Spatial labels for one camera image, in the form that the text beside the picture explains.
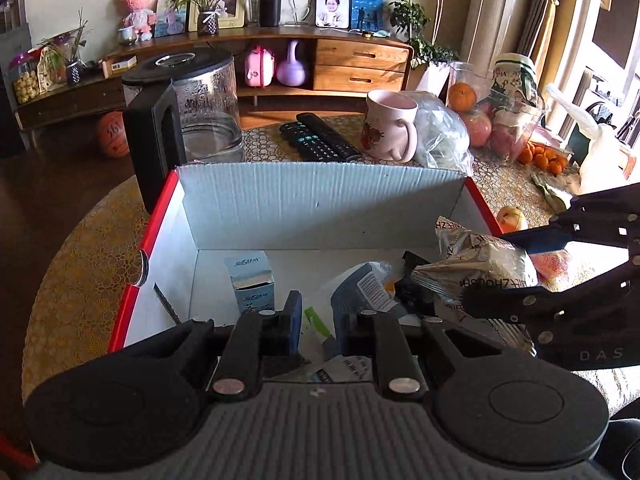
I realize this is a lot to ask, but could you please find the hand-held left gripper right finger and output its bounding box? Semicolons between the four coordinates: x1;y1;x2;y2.
339;307;501;402

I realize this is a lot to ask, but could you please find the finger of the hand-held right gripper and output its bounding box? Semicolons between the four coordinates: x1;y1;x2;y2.
459;254;640;372
499;181;640;262

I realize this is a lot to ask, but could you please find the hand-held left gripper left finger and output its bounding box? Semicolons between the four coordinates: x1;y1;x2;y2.
145;290;304;402

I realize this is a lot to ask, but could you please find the beige snack bag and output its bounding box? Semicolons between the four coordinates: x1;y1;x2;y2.
410;215;541;307

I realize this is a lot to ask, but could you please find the small light blue carton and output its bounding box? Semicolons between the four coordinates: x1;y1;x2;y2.
224;251;277;317

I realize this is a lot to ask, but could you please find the red cardboard box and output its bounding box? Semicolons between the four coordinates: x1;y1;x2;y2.
108;161;504;357

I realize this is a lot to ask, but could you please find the green and white packet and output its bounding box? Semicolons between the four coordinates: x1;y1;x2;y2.
303;305;334;357

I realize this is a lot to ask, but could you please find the white packet black print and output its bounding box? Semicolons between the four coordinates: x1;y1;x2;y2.
304;354;374;387

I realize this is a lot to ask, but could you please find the green and white cloth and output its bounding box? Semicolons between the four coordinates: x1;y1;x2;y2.
530;173;574;213

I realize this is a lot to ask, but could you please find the white plastic bag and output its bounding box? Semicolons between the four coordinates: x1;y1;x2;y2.
544;83;632;197

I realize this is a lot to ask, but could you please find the pile of mandarins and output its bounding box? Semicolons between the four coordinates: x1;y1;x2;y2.
516;141;569;177

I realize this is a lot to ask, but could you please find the yellow round fruit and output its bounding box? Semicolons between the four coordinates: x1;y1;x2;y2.
495;204;529;235

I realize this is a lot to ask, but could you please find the red apple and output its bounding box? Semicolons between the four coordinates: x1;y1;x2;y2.
459;109;494;149
489;124;527;162

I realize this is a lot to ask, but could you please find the clear glass bowl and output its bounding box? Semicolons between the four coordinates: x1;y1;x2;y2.
445;60;552;167

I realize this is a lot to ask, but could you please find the patterned ceramic jar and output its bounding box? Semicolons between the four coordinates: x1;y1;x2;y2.
491;52;539;107

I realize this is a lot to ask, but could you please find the clear plastic bag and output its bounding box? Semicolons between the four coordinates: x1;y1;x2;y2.
399;90;476;177

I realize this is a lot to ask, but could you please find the black remote control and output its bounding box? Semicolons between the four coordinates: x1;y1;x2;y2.
278;121;346;163
295;111;363;162

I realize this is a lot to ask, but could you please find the orange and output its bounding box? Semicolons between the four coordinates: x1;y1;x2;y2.
446;82;479;113

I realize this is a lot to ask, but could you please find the pink mug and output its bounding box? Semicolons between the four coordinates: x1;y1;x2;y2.
360;89;419;163

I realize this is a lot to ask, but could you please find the yellow curtain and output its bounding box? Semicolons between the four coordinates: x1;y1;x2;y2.
459;0;576;91

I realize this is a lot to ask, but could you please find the purple vase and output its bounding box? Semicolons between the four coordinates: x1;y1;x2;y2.
275;39;307;87

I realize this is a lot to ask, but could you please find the pink toy case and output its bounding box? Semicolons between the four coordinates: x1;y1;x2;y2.
244;44;277;88

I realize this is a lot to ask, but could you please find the basketball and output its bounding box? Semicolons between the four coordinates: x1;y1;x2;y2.
96;110;131;159

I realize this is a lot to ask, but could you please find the wooden television cabinet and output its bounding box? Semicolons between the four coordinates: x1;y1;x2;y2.
14;24;417;132

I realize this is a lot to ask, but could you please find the green indoor tree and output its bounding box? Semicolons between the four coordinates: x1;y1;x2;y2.
376;0;459;69

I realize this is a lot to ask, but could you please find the small yellow box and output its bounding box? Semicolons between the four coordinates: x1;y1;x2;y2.
101;54;138;79

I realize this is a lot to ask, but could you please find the potted grass plant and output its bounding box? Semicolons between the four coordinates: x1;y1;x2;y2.
164;0;250;37

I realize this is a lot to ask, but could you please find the black speaker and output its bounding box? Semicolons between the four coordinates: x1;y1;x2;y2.
258;0;283;28

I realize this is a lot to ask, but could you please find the blue picture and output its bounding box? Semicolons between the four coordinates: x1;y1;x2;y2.
349;0;386;32

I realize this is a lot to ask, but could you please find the pastel picture card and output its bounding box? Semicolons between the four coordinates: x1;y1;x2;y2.
154;0;189;39

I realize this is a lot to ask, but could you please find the small plant in vase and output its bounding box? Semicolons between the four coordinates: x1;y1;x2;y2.
39;9;92;87

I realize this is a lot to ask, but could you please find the pink doll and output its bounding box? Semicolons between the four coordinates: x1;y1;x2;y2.
119;0;158;42

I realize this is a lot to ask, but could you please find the snack jar purple lid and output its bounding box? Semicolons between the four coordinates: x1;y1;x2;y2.
9;53;42;106

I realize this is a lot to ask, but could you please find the glass kettle black handle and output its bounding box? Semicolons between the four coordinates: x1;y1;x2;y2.
120;48;245;216

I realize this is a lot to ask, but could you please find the baby photo frame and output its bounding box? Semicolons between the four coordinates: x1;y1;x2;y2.
314;0;351;29

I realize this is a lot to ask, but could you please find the wooden photo frame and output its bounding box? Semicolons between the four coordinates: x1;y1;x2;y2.
186;0;248;33

